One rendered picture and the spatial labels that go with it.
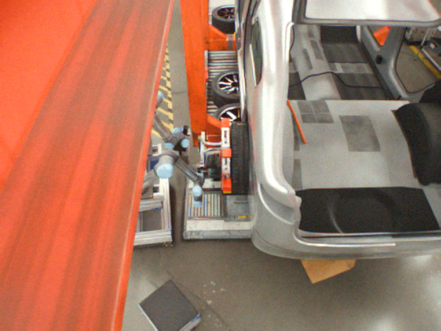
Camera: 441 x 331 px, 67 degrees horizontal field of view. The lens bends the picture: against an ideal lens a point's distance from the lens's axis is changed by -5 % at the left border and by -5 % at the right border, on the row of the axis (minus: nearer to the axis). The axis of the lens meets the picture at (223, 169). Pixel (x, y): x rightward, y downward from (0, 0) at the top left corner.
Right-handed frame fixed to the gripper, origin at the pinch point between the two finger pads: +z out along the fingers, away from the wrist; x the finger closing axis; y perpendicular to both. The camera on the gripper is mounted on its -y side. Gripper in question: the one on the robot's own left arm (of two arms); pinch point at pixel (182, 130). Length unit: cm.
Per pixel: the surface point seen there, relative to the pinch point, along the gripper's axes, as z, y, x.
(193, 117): -0.1, -15.7, 6.7
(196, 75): -23, -58, -6
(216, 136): 8.5, 0.2, 36.1
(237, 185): -72, 15, 46
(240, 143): -67, -20, 39
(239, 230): -38, 79, 78
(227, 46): 179, -89, 56
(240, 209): -29, 58, 75
